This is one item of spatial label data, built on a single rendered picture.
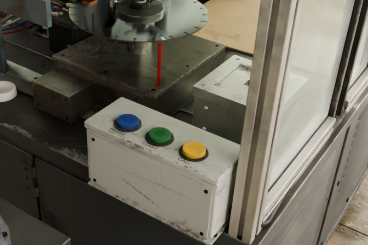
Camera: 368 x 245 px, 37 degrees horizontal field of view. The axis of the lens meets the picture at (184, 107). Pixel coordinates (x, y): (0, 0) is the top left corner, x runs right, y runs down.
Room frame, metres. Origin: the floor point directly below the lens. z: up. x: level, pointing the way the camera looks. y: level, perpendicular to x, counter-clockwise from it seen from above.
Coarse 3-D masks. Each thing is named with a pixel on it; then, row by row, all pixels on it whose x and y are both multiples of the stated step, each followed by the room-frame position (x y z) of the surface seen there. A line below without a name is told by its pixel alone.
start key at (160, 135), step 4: (156, 128) 0.79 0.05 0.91; (160, 128) 0.79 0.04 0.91; (164, 128) 0.79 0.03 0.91; (152, 132) 0.78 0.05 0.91; (156, 132) 0.78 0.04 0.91; (160, 132) 0.78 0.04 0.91; (164, 132) 0.78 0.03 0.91; (168, 132) 0.78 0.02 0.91; (148, 136) 0.77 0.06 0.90; (152, 136) 0.76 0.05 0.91; (156, 136) 0.76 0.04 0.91; (160, 136) 0.77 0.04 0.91; (164, 136) 0.77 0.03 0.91; (168, 136) 0.77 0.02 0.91; (152, 140) 0.76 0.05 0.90; (156, 140) 0.76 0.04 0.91; (160, 140) 0.76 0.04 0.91; (164, 140) 0.76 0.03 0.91; (168, 140) 0.76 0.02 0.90
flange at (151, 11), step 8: (128, 0) 1.25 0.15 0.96; (120, 8) 1.20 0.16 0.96; (128, 8) 1.20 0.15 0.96; (136, 8) 1.19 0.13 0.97; (144, 8) 1.19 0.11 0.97; (152, 8) 1.21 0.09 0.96; (160, 8) 1.21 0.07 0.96; (128, 16) 1.16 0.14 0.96; (136, 16) 1.16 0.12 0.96; (144, 16) 1.16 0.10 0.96; (152, 16) 1.17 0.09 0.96
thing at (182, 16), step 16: (80, 0) 1.25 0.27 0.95; (96, 0) 1.26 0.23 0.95; (112, 0) 1.27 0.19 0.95; (176, 0) 1.30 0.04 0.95; (192, 0) 1.31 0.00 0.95; (80, 16) 1.16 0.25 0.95; (96, 16) 1.16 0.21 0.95; (112, 16) 1.17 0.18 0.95; (160, 16) 1.19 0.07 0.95; (176, 16) 1.19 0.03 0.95; (192, 16) 1.20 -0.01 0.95; (208, 16) 1.21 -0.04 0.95; (96, 32) 1.08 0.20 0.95; (112, 32) 1.08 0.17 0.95; (128, 32) 1.09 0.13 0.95; (144, 32) 1.09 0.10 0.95; (160, 32) 1.10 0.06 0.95; (176, 32) 1.10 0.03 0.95; (192, 32) 1.11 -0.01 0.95
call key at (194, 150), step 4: (184, 144) 0.75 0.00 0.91; (188, 144) 0.75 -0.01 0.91; (192, 144) 0.75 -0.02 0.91; (196, 144) 0.75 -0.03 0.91; (200, 144) 0.75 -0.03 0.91; (184, 148) 0.74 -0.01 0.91; (188, 148) 0.74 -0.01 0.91; (192, 148) 0.74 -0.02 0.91; (196, 148) 0.74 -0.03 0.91; (200, 148) 0.74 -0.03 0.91; (204, 148) 0.74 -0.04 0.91; (184, 152) 0.73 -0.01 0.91; (188, 152) 0.73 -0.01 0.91; (192, 152) 0.73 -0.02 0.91; (196, 152) 0.73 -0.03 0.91; (200, 152) 0.73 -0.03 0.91; (204, 152) 0.73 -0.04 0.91; (188, 156) 0.72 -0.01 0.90; (192, 156) 0.72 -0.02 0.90; (196, 156) 0.72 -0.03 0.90; (200, 156) 0.72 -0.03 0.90
